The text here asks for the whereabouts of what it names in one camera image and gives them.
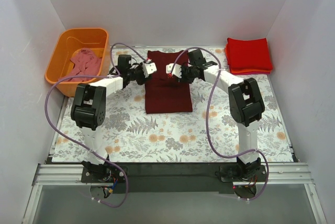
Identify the dark maroon t shirt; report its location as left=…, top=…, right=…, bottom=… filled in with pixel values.
left=145, top=51, right=193, bottom=114

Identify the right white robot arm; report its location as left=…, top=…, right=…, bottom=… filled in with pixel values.
left=166, top=47, right=266, bottom=181

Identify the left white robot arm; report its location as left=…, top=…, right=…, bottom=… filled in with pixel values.
left=71, top=54, right=157, bottom=182

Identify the pink t shirt in basket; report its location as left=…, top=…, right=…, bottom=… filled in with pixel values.
left=58, top=48, right=102, bottom=83

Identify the orange plastic basket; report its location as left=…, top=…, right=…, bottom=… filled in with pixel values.
left=44, top=28, right=110, bottom=85

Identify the orange folded t shirt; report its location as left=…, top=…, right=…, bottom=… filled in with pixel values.
left=230, top=68, right=272, bottom=75

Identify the floral table mat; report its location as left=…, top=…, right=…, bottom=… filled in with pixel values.
left=51, top=46, right=294, bottom=163

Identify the red folded t shirt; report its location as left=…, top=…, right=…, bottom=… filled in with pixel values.
left=225, top=38, right=273, bottom=70

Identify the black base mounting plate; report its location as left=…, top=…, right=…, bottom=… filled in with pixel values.
left=81, top=161, right=267, bottom=198

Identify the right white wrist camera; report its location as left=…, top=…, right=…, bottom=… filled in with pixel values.
left=165, top=63, right=182, bottom=79

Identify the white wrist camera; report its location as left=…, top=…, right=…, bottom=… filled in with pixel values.
left=142, top=59, right=157, bottom=78
left=165, top=63, right=182, bottom=79

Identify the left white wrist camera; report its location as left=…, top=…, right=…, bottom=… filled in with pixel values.
left=142, top=59, right=157, bottom=78

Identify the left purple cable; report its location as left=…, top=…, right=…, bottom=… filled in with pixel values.
left=44, top=42, right=152, bottom=208

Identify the aluminium frame rail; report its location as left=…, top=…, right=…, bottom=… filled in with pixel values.
left=23, top=162, right=327, bottom=223

